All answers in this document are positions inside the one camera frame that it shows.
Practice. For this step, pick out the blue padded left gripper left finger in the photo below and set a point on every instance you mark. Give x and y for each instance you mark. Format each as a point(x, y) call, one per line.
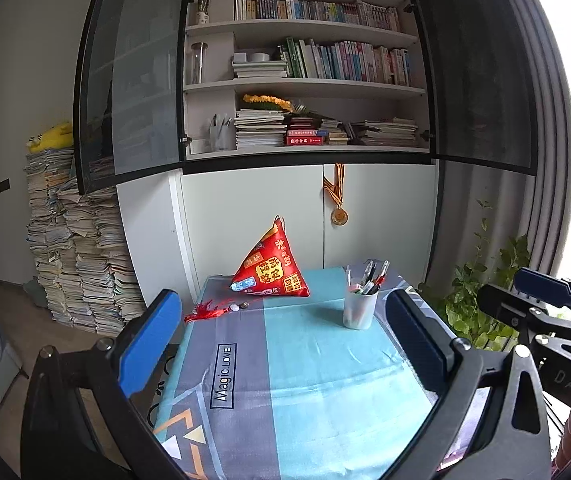
point(58, 440)

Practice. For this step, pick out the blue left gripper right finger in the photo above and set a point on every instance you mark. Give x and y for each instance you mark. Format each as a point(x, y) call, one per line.
point(543, 287)

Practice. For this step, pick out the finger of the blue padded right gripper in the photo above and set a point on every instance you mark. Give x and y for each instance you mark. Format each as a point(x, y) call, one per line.
point(511, 439)

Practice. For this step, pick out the green potted plant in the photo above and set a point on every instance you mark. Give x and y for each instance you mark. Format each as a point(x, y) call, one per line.
point(461, 306)

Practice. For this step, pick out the translucent pen cup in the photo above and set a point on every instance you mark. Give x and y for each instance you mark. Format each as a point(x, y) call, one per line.
point(358, 310)

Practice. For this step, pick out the red capped pen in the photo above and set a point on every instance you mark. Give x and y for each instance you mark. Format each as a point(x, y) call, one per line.
point(378, 279)

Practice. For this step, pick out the black pen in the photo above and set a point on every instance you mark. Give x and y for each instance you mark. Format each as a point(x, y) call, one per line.
point(368, 273)

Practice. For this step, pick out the tall stack of papers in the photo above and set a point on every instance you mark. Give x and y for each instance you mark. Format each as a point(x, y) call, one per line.
point(79, 247)

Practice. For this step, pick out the red tassel charm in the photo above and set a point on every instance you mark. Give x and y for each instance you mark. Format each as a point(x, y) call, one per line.
point(208, 311)

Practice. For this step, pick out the pink white pen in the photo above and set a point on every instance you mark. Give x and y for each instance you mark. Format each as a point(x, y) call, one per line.
point(348, 277)

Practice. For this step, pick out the right stack of books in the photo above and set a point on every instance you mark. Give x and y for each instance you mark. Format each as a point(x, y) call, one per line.
point(396, 132)

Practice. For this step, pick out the blue grey patterned tablecloth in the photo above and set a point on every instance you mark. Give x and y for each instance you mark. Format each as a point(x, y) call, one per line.
point(283, 390)

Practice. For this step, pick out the gold medal with ribbon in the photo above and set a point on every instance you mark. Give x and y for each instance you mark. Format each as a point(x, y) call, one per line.
point(335, 190)

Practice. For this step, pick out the red pyramid pillow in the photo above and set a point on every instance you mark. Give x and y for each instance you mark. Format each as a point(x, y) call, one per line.
point(270, 269)

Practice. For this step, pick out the right glass cabinet door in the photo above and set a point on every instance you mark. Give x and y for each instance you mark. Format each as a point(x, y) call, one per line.
point(482, 101)

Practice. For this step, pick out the glass cabinet door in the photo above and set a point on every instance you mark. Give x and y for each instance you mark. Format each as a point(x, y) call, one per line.
point(482, 101)
point(128, 113)

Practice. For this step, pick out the stack of red books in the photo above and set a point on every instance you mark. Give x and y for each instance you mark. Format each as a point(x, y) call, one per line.
point(305, 131)

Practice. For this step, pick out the middle row of books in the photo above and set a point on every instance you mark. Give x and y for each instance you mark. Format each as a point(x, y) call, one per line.
point(346, 60)

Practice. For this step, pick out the row of books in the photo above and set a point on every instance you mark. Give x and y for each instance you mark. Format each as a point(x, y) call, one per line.
point(346, 60)
point(359, 12)

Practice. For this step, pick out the yellow plush toy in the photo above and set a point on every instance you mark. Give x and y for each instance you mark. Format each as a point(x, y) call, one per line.
point(56, 138)

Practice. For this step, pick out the white bookshelf cabinet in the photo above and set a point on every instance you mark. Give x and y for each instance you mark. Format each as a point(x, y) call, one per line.
point(188, 224)

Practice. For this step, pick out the stack of white books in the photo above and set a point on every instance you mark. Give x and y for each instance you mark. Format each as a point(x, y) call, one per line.
point(259, 129)

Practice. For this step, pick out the white pen holder on shelf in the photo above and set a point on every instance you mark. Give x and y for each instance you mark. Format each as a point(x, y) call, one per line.
point(221, 133)

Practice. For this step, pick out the yellow flower bouquet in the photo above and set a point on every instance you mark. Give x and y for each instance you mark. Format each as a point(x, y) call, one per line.
point(257, 102)

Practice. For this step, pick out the left glass cabinet door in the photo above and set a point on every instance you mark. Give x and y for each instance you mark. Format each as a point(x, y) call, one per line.
point(128, 113)

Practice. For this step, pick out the flat books middle shelf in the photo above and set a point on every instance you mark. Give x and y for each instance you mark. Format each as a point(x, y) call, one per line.
point(257, 65)

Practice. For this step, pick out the glass cylinder jar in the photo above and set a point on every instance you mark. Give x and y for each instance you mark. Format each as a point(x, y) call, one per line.
point(198, 62)

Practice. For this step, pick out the upper row of books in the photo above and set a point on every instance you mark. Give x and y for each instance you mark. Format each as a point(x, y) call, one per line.
point(359, 12)

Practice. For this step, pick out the black wall switch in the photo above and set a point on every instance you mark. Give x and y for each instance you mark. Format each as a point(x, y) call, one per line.
point(4, 185)

